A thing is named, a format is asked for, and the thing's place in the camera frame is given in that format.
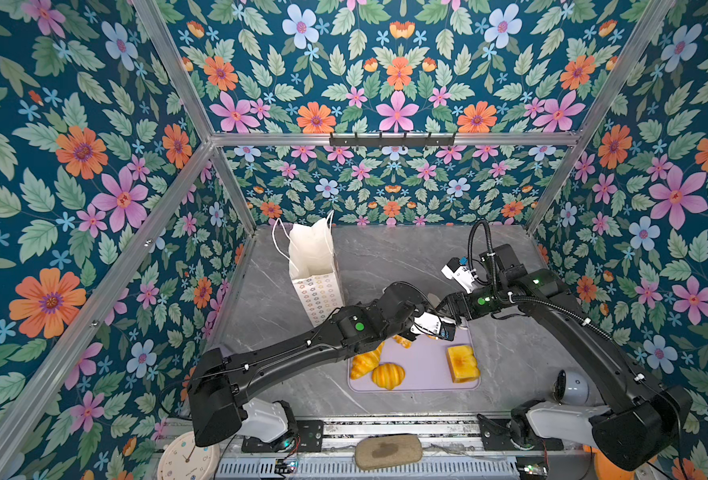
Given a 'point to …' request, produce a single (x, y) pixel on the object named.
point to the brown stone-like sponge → (383, 450)
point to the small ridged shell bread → (388, 375)
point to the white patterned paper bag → (314, 270)
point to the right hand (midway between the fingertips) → (440, 311)
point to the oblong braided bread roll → (402, 341)
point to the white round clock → (182, 459)
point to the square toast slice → (462, 364)
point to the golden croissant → (365, 362)
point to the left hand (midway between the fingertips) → (433, 296)
